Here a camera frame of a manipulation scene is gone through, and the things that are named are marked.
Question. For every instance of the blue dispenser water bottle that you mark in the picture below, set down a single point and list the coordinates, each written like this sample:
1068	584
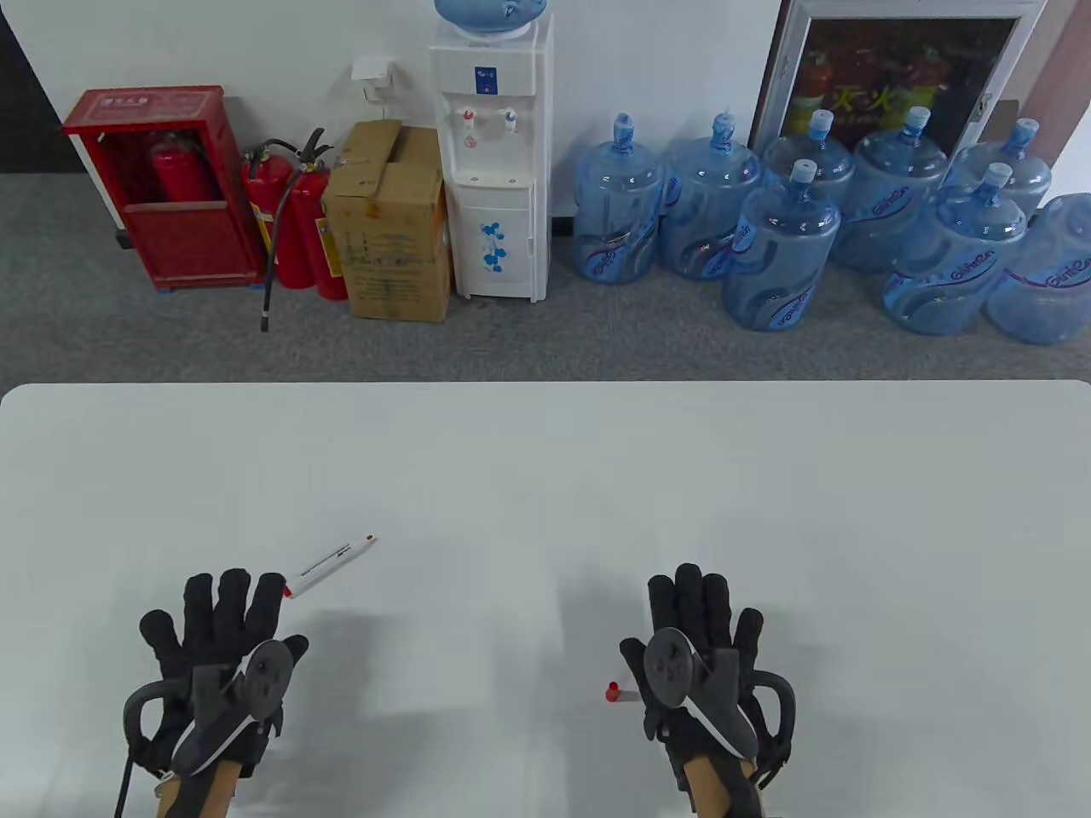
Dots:
490	13

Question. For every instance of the aluminium framed hydrant cabinet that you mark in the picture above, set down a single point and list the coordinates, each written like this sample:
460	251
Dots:
886	68

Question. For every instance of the white marker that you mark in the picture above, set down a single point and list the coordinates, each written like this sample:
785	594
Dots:
332	562

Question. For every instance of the grey right hand controller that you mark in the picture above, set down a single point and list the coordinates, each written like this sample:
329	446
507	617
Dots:
669	669

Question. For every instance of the white wall socket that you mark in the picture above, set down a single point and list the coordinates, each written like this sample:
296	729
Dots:
372	72

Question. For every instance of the person's left hand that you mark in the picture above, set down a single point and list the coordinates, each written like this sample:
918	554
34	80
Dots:
213	605

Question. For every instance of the person's right hand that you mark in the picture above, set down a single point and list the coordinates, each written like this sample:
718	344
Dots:
699	605

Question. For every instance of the brown cardboard box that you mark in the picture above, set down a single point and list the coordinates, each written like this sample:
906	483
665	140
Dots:
392	247

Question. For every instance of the red extinguisher behind cabinet glass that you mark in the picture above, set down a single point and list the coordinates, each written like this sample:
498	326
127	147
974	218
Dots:
181	175

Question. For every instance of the person's left forearm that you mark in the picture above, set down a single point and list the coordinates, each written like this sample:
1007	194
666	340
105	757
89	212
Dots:
204	797

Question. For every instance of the group of blue water jugs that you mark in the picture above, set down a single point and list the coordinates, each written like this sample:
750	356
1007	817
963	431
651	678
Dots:
780	247

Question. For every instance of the white water dispenser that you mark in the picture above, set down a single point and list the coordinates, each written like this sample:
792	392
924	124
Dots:
494	204

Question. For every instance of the person's right forearm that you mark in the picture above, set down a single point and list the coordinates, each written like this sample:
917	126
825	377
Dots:
712	792

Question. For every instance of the red fire extinguisher cabinet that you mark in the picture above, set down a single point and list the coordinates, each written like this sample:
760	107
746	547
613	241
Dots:
183	243

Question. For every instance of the red fire extinguisher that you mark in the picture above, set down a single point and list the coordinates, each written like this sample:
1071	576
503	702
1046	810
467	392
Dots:
285	247
328	256

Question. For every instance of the red marker cap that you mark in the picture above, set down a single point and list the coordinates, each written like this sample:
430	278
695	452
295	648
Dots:
611	692

